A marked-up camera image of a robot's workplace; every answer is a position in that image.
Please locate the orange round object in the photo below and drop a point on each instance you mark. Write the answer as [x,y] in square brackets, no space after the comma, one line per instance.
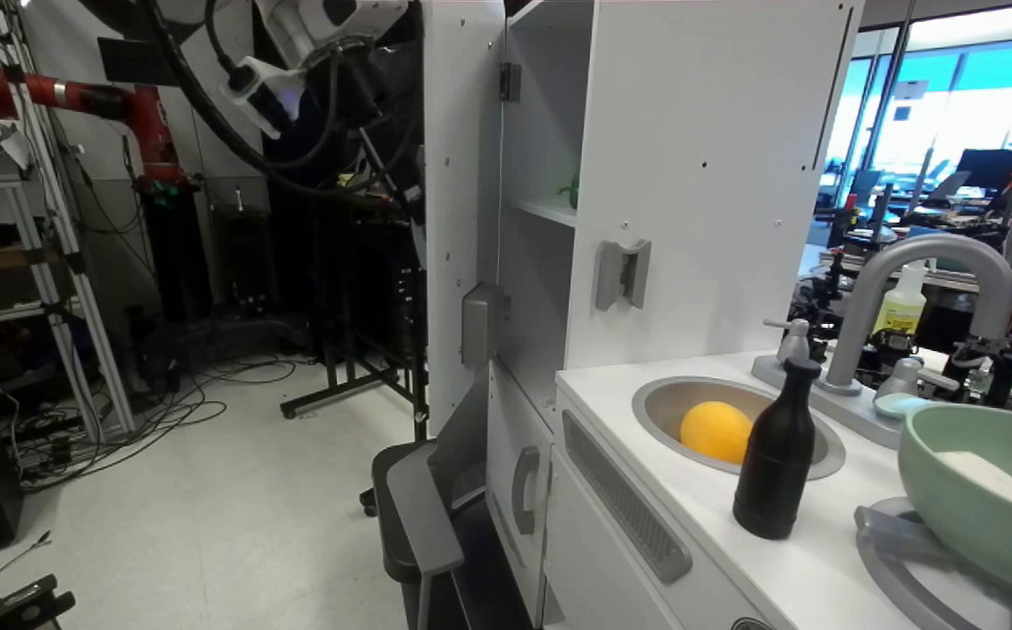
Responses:
[717,428]

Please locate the grey toy faucet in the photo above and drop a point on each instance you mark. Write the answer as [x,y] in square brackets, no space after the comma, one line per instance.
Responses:
[891,295]

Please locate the aluminium frame rack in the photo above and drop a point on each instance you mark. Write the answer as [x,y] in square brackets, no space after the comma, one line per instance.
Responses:
[36,207]

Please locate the white toy kitchen cabinet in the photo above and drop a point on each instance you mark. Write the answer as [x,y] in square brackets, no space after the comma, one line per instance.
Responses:
[657,179]

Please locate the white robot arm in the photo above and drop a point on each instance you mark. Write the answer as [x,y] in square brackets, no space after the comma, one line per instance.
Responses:
[298,29]

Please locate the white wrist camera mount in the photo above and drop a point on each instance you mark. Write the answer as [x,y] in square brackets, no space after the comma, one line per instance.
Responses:
[269,96]

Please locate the grey toy sink basin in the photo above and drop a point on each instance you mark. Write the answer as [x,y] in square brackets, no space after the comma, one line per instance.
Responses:
[665,403]

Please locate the mint green bowl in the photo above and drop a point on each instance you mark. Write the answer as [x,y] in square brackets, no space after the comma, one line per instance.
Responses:
[958,473]

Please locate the red robot arm background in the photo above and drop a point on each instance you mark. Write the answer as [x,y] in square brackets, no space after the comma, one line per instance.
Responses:
[134,105]

